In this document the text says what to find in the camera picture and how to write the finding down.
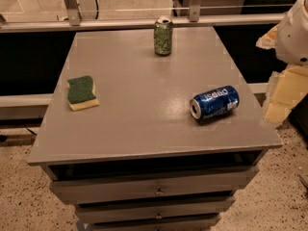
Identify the metal railing frame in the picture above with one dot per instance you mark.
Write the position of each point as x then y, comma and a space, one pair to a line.
132, 24

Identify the grey drawer cabinet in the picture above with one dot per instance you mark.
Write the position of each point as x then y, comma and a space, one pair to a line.
143, 123

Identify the middle grey drawer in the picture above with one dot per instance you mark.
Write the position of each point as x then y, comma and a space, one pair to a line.
154, 209

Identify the top grey drawer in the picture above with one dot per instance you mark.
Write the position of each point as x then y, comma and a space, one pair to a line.
153, 185

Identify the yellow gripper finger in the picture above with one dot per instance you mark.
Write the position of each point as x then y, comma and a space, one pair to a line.
285, 90
268, 40

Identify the bottom grey drawer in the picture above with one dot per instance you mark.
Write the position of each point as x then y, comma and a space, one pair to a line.
164, 224

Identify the green and yellow sponge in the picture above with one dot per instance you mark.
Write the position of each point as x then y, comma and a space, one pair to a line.
81, 93

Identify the green soda can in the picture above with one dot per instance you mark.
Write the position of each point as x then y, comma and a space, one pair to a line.
163, 29

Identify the blue Pepsi can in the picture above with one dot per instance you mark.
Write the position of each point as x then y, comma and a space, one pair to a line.
214, 103

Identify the grey drawer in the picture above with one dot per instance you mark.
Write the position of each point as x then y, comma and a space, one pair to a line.
154, 209
164, 224
153, 185

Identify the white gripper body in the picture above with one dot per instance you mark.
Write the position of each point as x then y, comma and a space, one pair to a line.
295, 38

